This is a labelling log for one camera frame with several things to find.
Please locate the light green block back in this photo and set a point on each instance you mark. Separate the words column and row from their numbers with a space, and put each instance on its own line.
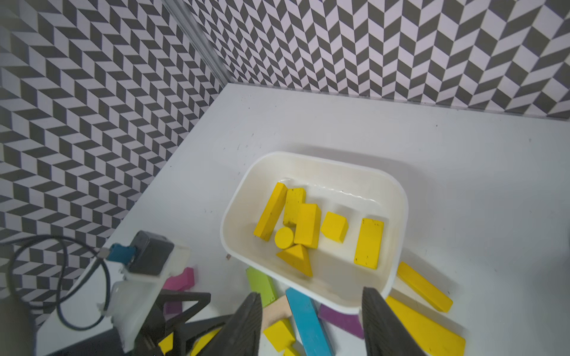
column 263, row 285

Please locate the yellow triangle block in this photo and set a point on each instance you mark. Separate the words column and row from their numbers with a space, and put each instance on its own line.
column 297, row 257

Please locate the yellow rectangular block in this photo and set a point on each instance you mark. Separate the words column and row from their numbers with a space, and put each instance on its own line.
column 307, row 231

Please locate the teal block back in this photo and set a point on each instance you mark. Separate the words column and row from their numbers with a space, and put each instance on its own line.
column 313, row 336

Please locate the natural wood block back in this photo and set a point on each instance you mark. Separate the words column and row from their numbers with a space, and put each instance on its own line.
column 276, row 311

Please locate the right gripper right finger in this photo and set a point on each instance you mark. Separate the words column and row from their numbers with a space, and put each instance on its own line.
column 384, row 334

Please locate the yellow cylinder block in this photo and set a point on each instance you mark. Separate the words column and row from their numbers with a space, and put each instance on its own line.
column 284, row 238

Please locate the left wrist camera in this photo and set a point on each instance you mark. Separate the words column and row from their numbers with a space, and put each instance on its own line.
column 148, row 262

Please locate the long yellow bar block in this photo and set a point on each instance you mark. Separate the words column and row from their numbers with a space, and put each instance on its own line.
column 431, row 337

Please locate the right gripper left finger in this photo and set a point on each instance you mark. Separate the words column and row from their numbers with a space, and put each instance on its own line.
column 241, row 334

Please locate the purple flat block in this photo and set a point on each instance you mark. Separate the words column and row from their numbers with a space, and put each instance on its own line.
column 347, row 322

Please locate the white plastic tray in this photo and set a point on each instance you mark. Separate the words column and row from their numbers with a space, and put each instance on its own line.
column 374, row 203

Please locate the magenta block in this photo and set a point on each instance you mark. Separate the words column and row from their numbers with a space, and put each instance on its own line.
column 180, row 283

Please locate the yellow cube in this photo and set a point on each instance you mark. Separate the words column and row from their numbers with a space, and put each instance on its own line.
column 335, row 227

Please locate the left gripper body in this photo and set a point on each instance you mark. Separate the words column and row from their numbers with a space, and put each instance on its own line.
column 158, row 334

